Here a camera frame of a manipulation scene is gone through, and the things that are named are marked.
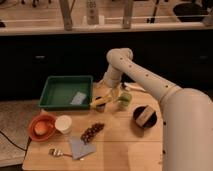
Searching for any blue cloth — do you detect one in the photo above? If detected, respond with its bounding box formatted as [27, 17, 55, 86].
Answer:
[69, 137, 96, 160]

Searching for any light blue sponge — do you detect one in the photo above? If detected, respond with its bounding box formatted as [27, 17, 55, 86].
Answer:
[70, 92, 87, 105]

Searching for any green plastic tray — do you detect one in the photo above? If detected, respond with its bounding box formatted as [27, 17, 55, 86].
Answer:
[39, 75, 93, 111]

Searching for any green cup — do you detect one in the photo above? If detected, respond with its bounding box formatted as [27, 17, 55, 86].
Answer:
[117, 92, 132, 110]

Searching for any orange fruit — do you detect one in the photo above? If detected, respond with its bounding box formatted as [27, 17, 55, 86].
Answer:
[34, 121, 48, 135]

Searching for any white utensil with black tip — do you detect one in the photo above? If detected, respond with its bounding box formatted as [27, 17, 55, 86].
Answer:
[121, 82, 144, 92]

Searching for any metal cup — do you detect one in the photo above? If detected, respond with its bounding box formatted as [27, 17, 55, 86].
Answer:
[95, 96, 106, 113]

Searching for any black bowl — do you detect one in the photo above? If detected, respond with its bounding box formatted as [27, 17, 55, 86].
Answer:
[133, 105, 157, 128]

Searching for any bunch of dark grapes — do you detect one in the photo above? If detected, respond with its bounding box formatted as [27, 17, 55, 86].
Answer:
[80, 123, 105, 144]

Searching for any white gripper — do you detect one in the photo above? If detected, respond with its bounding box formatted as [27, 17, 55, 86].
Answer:
[103, 72, 121, 88]

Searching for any black cable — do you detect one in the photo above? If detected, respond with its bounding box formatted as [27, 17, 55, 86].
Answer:
[0, 129, 32, 153]

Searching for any yellow banana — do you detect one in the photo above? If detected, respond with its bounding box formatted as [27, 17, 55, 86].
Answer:
[90, 94, 118, 108]

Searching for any white cup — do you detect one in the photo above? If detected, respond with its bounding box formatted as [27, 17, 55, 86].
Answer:
[55, 115, 72, 134]

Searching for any wooden block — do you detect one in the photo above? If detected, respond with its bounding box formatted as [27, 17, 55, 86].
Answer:
[136, 106, 155, 127]

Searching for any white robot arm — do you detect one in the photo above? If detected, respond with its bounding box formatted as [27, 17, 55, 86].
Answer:
[104, 48, 213, 171]

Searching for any orange bowl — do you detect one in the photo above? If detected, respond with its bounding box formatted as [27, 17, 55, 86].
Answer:
[28, 114, 56, 142]

